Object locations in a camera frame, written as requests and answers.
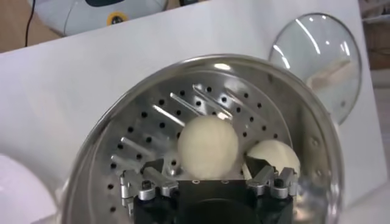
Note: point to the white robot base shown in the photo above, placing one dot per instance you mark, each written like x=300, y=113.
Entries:
x=76, y=15

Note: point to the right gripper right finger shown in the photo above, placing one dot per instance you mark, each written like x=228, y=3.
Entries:
x=262, y=178

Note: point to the white round plate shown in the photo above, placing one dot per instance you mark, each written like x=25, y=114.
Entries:
x=21, y=194

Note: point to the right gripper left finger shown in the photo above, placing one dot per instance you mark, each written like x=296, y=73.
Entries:
x=158, y=179

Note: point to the white steamed baozi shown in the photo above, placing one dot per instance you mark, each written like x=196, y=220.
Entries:
x=207, y=146
x=277, y=153

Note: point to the stainless steel steamer basket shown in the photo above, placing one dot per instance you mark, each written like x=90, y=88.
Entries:
x=146, y=121

